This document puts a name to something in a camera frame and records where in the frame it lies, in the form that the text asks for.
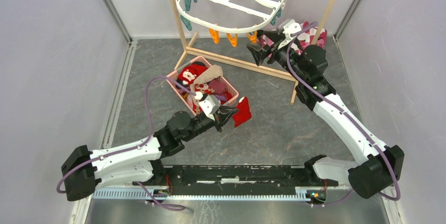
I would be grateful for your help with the maroon purple sock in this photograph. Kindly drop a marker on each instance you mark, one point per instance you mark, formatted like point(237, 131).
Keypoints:
point(217, 87)

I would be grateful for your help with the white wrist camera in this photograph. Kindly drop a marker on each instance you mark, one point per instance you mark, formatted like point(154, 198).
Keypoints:
point(209, 104)
point(289, 28)

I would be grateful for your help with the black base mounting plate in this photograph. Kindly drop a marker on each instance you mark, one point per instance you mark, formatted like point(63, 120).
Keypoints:
point(237, 180)

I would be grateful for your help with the pink camouflage cloth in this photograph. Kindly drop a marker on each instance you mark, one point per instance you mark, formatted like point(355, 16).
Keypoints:
point(303, 40)

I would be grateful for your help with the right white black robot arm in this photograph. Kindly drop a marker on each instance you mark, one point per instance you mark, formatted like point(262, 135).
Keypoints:
point(377, 167)

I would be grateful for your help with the beige sock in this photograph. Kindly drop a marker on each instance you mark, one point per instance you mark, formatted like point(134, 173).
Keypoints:
point(211, 73)

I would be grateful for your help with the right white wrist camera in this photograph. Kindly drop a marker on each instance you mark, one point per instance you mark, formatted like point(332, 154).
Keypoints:
point(289, 28)

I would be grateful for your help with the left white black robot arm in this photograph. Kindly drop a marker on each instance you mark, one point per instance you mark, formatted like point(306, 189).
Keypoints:
point(86, 171)

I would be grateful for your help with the plain red sock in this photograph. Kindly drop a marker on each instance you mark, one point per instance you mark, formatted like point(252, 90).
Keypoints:
point(243, 114)

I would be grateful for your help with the white round clip hanger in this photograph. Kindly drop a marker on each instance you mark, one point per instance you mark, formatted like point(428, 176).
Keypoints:
point(231, 3)

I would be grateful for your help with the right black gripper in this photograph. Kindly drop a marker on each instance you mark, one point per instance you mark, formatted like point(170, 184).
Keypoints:
point(259, 52)

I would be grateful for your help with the pink perforated plastic basket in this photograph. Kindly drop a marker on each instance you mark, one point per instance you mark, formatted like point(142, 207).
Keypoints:
point(228, 99)

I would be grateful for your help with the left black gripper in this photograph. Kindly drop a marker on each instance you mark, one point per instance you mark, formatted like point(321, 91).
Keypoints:
point(224, 113)

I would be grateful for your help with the red white patterned Christmas sock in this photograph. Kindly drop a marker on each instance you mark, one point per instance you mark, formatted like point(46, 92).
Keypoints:
point(206, 94)

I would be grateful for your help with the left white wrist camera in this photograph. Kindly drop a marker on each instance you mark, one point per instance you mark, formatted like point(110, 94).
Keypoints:
point(209, 104)

